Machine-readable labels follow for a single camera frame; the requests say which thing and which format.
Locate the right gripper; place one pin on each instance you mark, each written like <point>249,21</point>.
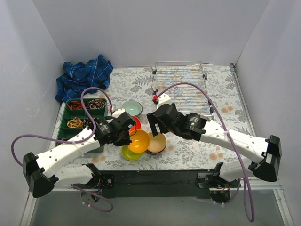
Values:
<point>159,120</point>

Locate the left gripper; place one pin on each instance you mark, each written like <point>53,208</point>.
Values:
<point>124,138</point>

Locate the yellow bowl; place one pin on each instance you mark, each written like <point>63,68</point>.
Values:
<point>140,141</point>

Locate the orange bowl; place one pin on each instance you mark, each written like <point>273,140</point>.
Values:
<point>137,122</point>

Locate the lime green bowl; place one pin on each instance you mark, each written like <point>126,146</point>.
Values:
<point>130,155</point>

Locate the cream bird pattern bowl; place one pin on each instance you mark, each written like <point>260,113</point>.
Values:
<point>157,142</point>

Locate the light teal bowl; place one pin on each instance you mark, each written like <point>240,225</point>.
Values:
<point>132,107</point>

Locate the black gold rimmed bowl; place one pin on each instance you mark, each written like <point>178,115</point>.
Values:
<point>154,151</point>

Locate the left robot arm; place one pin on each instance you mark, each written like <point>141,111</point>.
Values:
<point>45,171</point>

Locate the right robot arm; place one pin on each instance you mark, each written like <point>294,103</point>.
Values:
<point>262,156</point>

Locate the metal dish rack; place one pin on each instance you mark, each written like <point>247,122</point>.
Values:
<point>185,83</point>

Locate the green compartment organizer tray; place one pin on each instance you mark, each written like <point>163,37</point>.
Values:
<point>74,119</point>

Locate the black base bar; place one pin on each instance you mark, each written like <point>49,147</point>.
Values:
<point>156,183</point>

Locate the blue plaid cloth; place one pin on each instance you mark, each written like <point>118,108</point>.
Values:
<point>80,76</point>

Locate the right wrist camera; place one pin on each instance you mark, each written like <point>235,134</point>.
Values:
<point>161,100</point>

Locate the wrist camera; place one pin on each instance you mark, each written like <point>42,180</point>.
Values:
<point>161,100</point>
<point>116,112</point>

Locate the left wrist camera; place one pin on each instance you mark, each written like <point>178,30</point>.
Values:
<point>116,112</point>

